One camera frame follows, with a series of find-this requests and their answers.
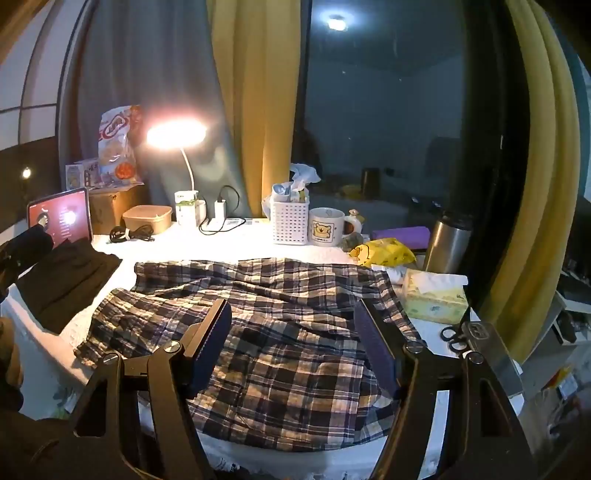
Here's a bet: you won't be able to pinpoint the metal plate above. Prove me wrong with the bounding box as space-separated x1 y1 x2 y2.
462 320 526 398

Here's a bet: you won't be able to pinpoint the yellow curtain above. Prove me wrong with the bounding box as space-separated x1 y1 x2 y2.
205 0 313 219
480 0 583 365

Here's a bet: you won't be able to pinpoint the purple cloth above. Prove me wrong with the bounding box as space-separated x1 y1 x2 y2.
370 226 431 253

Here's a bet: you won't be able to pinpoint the cardboard box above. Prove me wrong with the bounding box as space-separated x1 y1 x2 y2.
88 184 149 236

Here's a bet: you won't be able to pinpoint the printed snack bag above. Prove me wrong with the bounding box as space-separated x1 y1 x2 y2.
96 104 145 188

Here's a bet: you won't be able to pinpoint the white wrapper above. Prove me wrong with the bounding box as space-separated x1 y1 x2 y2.
371 263 408 283

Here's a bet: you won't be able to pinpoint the tablet with red screen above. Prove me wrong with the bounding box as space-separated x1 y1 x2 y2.
27 187 93 247

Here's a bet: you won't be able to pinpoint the person's left hand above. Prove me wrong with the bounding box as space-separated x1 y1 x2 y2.
0 318 25 409

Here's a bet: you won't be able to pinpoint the black scissors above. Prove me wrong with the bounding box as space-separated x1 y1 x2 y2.
438 323 472 357

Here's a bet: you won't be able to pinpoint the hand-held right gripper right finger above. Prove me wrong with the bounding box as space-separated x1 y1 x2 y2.
355 299 532 480

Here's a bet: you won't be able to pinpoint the white desk lamp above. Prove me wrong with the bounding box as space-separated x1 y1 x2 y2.
146 117 208 197

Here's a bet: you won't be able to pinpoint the coiled black cable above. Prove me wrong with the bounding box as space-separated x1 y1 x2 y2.
109 226 156 244

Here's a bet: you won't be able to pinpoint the grey curtain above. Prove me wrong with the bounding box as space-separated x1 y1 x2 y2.
75 0 251 219

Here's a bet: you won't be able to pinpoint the steel thermos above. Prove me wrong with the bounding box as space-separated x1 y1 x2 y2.
423 212 474 276

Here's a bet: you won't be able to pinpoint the green tissue box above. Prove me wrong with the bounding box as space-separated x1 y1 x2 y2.
400 270 470 325

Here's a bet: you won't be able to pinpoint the flat blue white box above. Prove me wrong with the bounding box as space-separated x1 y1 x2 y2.
203 217 269 232

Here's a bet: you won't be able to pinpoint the green and white box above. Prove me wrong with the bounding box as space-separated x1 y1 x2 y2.
174 189 208 227

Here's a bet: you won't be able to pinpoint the white perforated basket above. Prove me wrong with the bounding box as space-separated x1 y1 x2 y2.
270 198 310 246

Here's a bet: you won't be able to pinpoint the plaid flannel shirt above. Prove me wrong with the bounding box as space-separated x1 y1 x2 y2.
74 257 423 455

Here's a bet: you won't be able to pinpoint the white bear mug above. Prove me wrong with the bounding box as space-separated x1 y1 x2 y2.
308 207 362 248

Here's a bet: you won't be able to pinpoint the white textured tablecloth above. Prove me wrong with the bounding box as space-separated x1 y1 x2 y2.
0 217 527 480

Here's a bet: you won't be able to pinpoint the small printed box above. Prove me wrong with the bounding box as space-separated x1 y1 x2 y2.
66 158 101 191

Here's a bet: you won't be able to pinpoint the folded black garment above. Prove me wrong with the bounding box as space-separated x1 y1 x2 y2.
16 241 123 335

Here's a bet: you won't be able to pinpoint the yellow chick bag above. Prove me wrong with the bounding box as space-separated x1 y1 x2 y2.
348 237 417 269

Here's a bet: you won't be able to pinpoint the brown lidded food container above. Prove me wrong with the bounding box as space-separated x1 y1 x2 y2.
122 204 173 236

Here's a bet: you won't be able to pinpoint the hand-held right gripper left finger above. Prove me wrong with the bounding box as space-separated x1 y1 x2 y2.
69 298 233 480

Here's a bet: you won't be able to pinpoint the black charger cable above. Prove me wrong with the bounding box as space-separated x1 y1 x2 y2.
198 185 242 232

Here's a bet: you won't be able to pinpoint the black cloth bundle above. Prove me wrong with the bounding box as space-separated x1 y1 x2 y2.
0 225 55 301

